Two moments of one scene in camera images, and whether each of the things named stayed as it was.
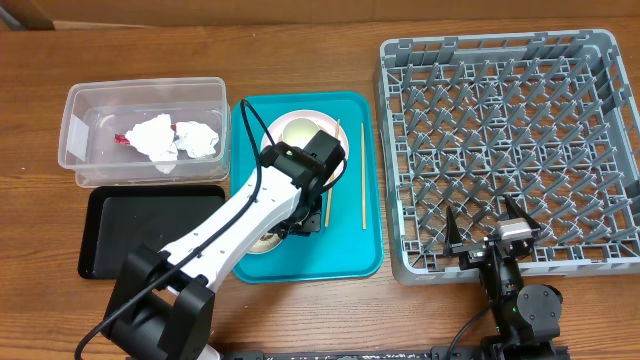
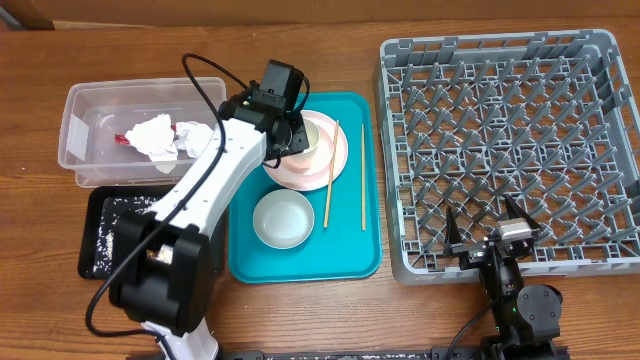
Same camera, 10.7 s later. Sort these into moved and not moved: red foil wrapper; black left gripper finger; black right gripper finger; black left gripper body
Moved: black left gripper body
Not moved: red foil wrapper; black right gripper finger; black left gripper finger
